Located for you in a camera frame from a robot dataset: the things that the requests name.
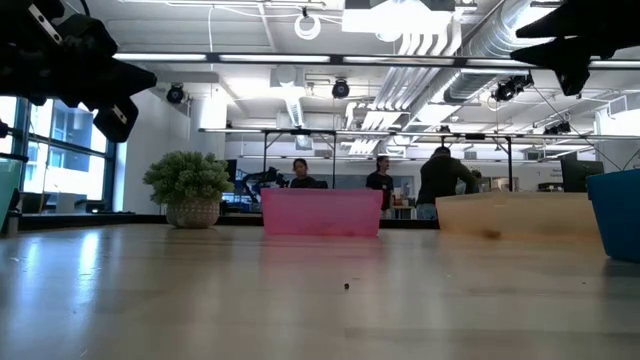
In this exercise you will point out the green plastic bin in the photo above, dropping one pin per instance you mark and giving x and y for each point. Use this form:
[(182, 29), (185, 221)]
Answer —
[(9, 195)]

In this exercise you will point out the black background frame rig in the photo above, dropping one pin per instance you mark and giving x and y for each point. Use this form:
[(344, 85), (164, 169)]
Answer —
[(300, 132)]

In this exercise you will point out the black ceiling camera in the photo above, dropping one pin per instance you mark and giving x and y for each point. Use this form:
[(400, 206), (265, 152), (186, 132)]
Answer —
[(175, 94), (341, 89)]

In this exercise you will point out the long ceiling light strip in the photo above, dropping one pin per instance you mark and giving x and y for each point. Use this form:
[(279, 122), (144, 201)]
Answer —
[(200, 56)]

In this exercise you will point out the black table frame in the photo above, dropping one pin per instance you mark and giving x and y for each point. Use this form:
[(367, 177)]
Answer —
[(100, 220)]

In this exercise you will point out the black ceiling track lights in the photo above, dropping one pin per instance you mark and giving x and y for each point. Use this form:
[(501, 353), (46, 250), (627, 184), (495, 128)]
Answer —
[(507, 90)]

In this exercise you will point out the orange plastic bin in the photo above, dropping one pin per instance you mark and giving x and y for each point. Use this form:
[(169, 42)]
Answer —
[(525, 215)]

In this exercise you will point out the potted green plant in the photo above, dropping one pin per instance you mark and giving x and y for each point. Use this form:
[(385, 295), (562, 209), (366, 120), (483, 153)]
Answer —
[(187, 180)]

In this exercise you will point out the person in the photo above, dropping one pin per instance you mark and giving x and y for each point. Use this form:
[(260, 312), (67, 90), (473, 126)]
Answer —
[(301, 175), (381, 185), (442, 180), (478, 182)]

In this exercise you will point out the pink plastic bin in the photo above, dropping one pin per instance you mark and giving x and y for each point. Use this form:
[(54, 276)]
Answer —
[(322, 212)]

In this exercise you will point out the blue plastic bin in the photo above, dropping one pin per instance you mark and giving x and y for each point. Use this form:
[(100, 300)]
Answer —
[(617, 215)]

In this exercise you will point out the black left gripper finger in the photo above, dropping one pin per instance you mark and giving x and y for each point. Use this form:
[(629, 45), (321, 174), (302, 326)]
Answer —
[(115, 80), (85, 37)]

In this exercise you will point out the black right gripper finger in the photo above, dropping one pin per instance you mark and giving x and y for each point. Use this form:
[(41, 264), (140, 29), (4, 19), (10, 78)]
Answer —
[(570, 22), (565, 54)]

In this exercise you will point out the silver ventilation duct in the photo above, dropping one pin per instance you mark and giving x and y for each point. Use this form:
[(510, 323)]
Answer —
[(500, 40)]

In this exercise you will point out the black monitor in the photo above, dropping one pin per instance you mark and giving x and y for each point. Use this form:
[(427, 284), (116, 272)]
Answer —
[(580, 175)]

